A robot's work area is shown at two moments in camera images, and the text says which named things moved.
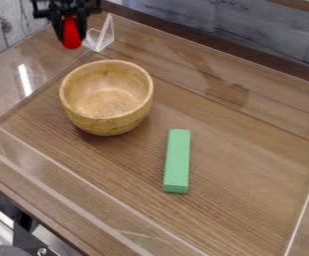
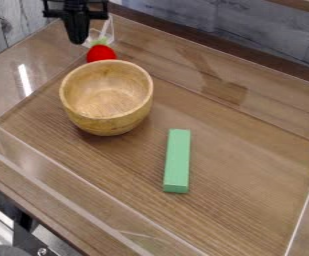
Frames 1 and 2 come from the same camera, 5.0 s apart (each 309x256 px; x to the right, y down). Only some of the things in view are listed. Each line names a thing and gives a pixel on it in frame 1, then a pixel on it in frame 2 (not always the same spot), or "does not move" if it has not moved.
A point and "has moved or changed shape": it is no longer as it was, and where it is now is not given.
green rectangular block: x=177 y=168 does not move
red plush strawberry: x=71 y=32 has moved or changed shape
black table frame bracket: x=24 y=239 does not move
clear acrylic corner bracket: x=98 y=39 does not move
